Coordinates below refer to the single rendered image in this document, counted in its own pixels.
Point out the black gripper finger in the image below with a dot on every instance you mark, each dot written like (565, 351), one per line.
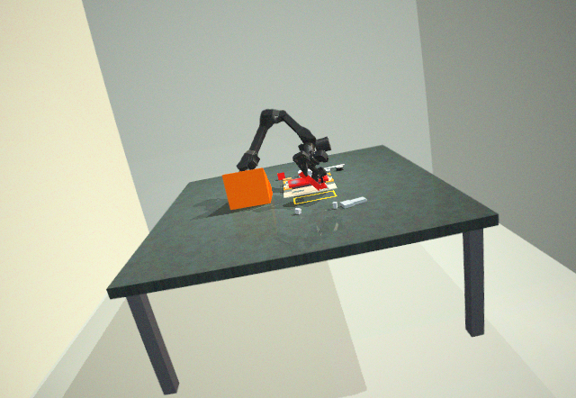
(303, 165)
(317, 175)

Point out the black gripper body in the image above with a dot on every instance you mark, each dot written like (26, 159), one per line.
(313, 162)

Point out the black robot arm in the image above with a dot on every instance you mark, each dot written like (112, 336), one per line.
(267, 118)

